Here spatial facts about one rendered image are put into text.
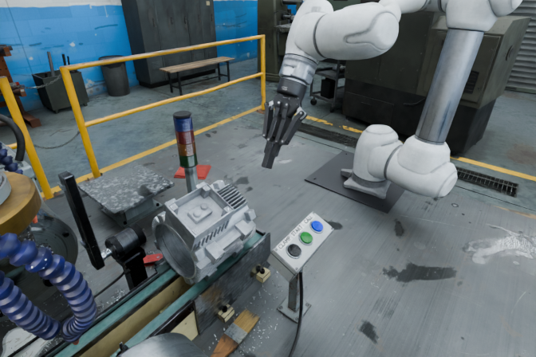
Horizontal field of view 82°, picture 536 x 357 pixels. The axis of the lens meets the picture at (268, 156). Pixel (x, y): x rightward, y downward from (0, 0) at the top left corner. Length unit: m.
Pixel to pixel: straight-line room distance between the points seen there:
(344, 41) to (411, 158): 0.64
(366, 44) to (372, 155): 0.69
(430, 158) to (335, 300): 0.58
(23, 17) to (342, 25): 5.21
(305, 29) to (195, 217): 0.51
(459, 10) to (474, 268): 0.79
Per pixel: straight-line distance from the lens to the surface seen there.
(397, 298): 1.04
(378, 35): 0.69
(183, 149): 1.07
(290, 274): 0.71
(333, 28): 0.74
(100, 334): 0.85
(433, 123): 1.21
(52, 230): 0.87
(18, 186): 0.55
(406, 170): 1.25
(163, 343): 0.52
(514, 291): 1.22
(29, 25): 5.68
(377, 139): 1.30
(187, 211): 0.76
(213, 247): 0.77
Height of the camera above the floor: 1.57
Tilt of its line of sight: 28 degrees down
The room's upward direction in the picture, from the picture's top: straight up
